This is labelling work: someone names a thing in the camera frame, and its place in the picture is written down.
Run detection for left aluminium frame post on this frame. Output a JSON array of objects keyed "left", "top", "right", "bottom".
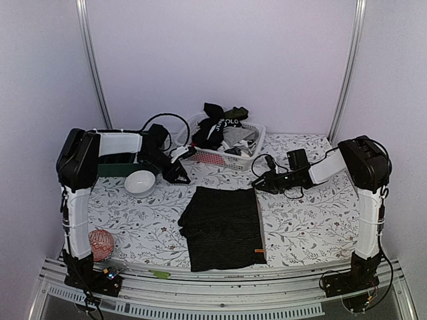
[{"left": 75, "top": 0, "right": 113, "bottom": 129}]

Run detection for green compartment tray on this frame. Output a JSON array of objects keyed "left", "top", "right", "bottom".
[{"left": 97, "top": 153, "right": 160, "bottom": 177}]

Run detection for robot arm white sleeves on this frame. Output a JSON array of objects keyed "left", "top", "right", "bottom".
[
  {"left": 55, "top": 123, "right": 171, "bottom": 267},
  {"left": 304, "top": 135, "right": 392, "bottom": 274}
]

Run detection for left robot arm white sleeves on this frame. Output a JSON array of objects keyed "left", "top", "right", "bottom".
[{"left": 55, "top": 123, "right": 171, "bottom": 267}]

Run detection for floral patterned table mat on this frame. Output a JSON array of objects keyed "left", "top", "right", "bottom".
[{"left": 88, "top": 134, "right": 359, "bottom": 270}]

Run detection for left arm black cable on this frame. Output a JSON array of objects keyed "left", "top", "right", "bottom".
[{"left": 141, "top": 112, "right": 191, "bottom": 147}]

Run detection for aluminium front table rail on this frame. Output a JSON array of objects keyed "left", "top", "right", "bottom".
[{"left": 29, "top": 259, "right": 421, "bottom": 319}]

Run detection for red patterned bowl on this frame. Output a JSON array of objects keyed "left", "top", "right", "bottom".
[{"left": 89, "top": 229, "right": 114, "bottom": 262}]

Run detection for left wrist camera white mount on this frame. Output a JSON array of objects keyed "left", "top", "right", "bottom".
[{"left": 169, "top": 145, "right": 197, "bottom": 163}]

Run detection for green tape scrap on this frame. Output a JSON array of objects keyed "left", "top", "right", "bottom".
[{"left": 149, "top": 269, "right": 171, "bottom": 279}]

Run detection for white ceramic bowl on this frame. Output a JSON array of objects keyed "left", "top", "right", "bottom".
[{"left": 124, "top": 170, "right": 156, "bottom": 198}]

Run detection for black pinstriped underwear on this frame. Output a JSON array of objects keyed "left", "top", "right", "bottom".
[{"left": 177, "top": 187, "right": 267, "bottom": 272}]

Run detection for black underwear in basket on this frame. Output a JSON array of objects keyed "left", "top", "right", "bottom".
[{"left": 191, "top": 102, "right": 249, "bottom": 151}]

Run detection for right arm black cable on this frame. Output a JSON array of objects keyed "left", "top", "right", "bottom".
[{"left": 250, "top": 153, "right": 306, "bottom": 201}]

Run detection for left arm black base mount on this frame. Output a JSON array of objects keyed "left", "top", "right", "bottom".
[{"left": 63, "top": 252, "right": 123, "bottom": 297}]

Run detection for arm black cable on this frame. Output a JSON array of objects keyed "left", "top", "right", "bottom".
[
  {"left": 141, "top": 112, "right": 191, "bottom": 147},
  {"left": 250, "top": 153, "right": 306, "bottom": 201}
]

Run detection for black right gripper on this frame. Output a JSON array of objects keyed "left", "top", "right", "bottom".
[{"left": 252, "top": 169, "right": 298, "bottom": 195}]

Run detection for white plastic laundry basket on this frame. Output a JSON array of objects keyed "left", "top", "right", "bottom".
[{"left": 172, "top": 113, "right": 266, "bottom": 171}]

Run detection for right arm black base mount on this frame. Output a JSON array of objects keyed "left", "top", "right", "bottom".
[{"left": 319, "top": 263, "right": 380, "bottom": 297}]

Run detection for grey underwear in basket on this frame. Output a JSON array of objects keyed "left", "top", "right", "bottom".
[{"left": 218, "top": 127, "right": 260, "bottom": 157}]

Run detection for right aluminium frame post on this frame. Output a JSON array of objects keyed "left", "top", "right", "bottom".
[{"left": 327, "top": 0, "right": 367, "bottom": 143}]

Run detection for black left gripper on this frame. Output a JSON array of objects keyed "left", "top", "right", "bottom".
[{"left": 139, "top": 148, "right": 191, "bottom": 183}]

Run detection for right robot arm white sleeves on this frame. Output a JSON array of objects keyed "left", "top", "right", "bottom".
[{"left": 304, "top": 135, "right": 392, "bottom": 274}]

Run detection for aluminium frame post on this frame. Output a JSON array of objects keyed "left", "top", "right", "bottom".
[
  {"left": 327, "top": 0, "right": 367, "bottom": 143},
  {"left": 75, "top": 0, "right": 113, "bottom": 129}
]

